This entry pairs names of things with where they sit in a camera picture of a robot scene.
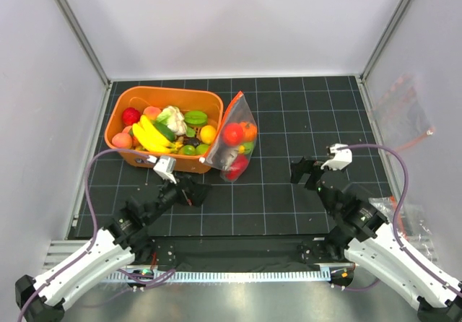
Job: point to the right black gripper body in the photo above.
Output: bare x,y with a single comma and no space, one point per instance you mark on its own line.
331,208

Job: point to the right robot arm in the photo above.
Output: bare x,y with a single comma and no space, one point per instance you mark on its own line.
364,235

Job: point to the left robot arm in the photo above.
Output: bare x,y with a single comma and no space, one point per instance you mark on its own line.
122,241

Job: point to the red apple toy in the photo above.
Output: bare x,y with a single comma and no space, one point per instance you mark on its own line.
130,116

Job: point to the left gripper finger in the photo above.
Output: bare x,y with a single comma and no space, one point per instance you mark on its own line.
162,183
196,192

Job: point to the white cauliflower toy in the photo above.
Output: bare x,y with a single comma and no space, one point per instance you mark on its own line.
172,117

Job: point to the light green round fruit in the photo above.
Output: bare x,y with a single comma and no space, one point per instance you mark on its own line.
246,148

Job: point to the black grid mat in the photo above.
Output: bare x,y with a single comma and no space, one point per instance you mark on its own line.
298,117

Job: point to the clear zip bag red zipper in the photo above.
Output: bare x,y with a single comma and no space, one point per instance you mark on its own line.
238,111

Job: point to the yellow lemon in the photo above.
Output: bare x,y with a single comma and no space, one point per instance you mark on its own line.
207,134

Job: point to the red orange tomato toy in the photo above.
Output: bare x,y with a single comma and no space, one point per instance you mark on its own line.
232,134

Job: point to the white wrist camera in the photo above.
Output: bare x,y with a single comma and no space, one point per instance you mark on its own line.
340,157
164,166

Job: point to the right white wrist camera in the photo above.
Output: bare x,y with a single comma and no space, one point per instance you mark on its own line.
340,157

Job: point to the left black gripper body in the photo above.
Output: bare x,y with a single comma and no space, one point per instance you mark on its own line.
167,199

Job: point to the green bell pepper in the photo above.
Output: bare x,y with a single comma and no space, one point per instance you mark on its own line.
165,131

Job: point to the green starfruit toy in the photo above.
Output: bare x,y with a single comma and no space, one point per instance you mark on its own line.
196,118

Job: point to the small orange pumpkin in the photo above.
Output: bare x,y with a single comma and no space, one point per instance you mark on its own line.
250,131

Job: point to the red bell pepper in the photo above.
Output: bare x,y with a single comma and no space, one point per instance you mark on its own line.
237,168

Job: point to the yellow banana bunch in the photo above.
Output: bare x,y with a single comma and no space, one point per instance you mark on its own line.
151,139

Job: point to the green lime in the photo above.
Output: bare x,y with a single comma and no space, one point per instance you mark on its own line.
188,150
202,149

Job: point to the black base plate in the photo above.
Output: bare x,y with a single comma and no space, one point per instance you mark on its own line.
239,253

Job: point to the slotted cable duct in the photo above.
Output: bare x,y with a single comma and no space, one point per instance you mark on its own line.
183,277

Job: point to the pink peach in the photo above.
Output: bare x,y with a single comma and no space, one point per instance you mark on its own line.
152,112
122,140

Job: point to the grey beige fish toy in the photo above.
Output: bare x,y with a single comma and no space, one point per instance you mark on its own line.
224,157

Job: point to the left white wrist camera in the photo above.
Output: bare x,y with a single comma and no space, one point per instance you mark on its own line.
164,166

